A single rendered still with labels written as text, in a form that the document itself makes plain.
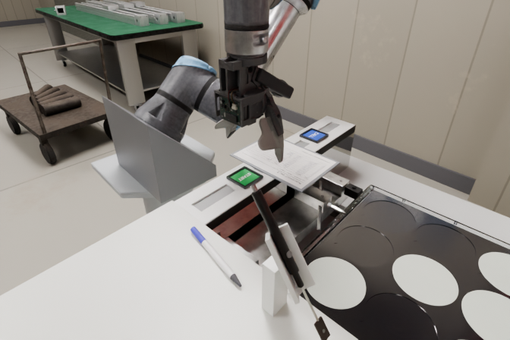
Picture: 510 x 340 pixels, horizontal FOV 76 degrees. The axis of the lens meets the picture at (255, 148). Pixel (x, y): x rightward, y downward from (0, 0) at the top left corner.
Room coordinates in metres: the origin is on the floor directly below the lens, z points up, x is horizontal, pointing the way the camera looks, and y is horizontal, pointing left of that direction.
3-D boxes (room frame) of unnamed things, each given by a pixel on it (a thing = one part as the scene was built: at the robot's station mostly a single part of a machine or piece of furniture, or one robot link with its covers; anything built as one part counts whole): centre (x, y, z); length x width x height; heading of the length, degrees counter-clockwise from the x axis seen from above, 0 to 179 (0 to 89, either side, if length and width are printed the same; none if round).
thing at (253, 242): (0.53, -0.08, 0.87); 0.36 x 0.08 x 0.03; 137
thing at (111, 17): (4.16, 1.76, 0.47); 2.58 x 1.01 x 0.93; 44
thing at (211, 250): (0.35, 0.06, 0.97); 0.14 x 0.01 x 0.01; 37
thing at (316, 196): (0.59, -0.13, 0.89); 0.08 x 0.03 x 0.03; 47
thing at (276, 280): (0.26, -0.04, 1.03); 0.06 x 0.04 x 0.13; 47
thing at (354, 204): (0.48, -0.15, 0.90); 0.38 x 0.01 x 0.01; 137
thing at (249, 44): (0.57, 0.01, 1.24); 0.08 x 0.08 x 0.05
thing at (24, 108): (2.55, 1.68, 0.44); 1.11 x 0.65 x 0.88; 53
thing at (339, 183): (0.64, -0.19, 0.89); 0.08 x 0.03 x 0.03; 47
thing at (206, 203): (0.66, -0.06, 0.89); 0.55 x 0.09 x 0.14; 137
